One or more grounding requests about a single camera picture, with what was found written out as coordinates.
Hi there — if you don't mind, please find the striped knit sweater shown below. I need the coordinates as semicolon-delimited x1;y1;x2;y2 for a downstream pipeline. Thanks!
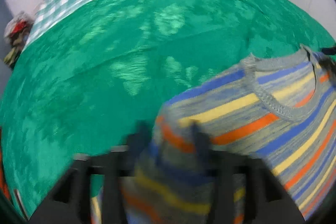
90;44;336;224

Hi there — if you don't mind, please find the smartphone on bed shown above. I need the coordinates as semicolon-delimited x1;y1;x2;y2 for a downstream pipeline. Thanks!
14;189;29;221

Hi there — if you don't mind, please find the pile of clothes on nightstand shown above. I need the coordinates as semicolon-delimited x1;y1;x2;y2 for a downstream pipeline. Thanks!
3;11;34;69

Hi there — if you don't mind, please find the orange red garment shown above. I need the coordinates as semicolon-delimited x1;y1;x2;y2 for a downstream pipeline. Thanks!
0;152;12;202

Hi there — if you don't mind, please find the green floral bedspread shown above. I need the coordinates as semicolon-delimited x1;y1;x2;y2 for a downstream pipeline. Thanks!
1;0;335;214

